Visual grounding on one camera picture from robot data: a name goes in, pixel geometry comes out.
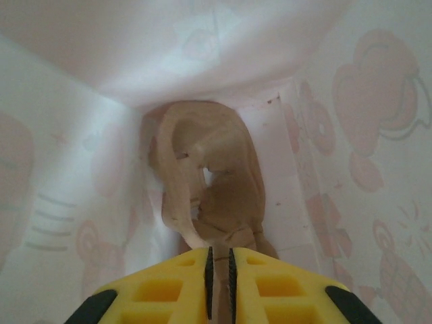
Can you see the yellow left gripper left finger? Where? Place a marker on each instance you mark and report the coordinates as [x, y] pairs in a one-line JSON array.
[[152, 293]]

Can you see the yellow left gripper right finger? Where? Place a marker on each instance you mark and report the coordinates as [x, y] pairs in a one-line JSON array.
[[287, 293]]

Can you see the brown pulp cup carrier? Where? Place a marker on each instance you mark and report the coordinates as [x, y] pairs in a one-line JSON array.
[[219, 202]]

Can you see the red white paper bag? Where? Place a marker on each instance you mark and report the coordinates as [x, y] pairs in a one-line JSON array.
[[67, 135]]

